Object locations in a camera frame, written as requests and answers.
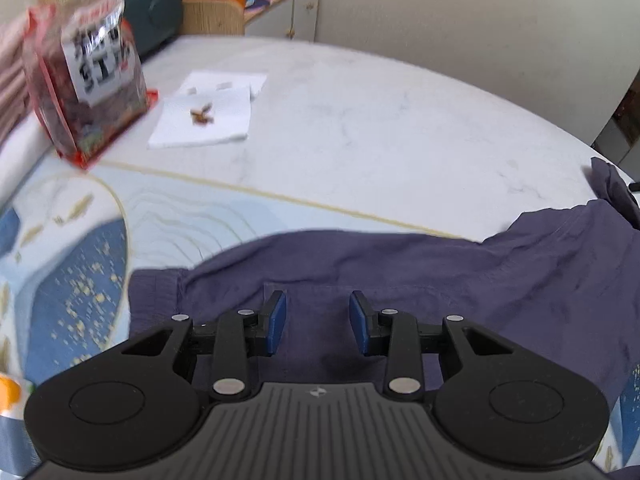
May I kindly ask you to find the dark teal bag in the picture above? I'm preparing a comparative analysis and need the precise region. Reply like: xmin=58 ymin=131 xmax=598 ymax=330
xmin=119 ymin=0 xmax=184 ymax=61

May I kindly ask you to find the purple-blue shirt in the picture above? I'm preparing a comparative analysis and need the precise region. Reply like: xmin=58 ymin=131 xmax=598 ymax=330
xmin=127 ymin=157 xmax=640 ymax=480

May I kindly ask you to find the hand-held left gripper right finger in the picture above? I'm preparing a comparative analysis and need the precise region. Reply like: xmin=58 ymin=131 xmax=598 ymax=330
xmin=349 ymin=290 xmax=509 ymax=401

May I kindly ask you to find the blue patterned table mat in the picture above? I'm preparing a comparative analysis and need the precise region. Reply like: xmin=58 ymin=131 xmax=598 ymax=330
xmin=0 ymin=161 xmax=640 ymax=480

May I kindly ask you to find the pink striped cloth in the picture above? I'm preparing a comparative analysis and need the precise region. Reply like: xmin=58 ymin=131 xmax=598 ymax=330
xmin=0 ymin=10 xmax=38 ymax=148

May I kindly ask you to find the white paper napkin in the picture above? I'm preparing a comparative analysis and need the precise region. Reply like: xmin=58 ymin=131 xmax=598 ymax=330
xmin=147 ymin=71 xmax=267 ymax=150

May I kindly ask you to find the white wooden cabinet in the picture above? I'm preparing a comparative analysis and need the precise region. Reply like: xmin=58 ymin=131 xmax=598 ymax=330
xmin=243 ymin=0 xmax=323 ymax=43

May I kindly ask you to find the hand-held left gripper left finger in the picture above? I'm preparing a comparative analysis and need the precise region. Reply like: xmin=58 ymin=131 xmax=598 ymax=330
xmin=121 ymin=290 xmax=287 ymax=401

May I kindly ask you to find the red snack bag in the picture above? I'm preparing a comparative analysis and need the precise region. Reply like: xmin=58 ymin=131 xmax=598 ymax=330
xmin=23 ymin=0 xmax=159 ymax=169

